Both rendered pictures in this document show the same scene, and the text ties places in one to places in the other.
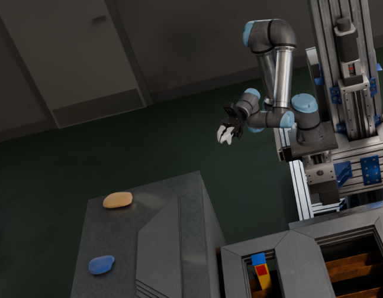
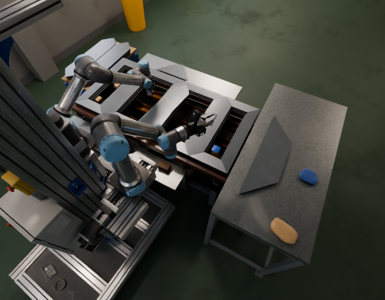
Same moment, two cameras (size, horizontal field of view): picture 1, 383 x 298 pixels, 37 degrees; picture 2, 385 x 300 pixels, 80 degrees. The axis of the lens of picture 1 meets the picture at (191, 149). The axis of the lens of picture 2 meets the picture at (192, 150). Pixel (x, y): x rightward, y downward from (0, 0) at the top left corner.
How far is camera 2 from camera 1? 2.78 m
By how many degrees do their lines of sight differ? 88
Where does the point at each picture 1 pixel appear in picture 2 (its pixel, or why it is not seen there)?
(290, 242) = (194, 149)
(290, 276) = (209, 133)
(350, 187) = not seen: hidden behind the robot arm
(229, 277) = (234, 152)
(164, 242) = (265, 160)
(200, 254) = (249, 143)
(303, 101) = not seen: hidden behind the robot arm
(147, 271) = (282, 149)
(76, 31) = not seen: outside the picture
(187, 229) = (246, 164)
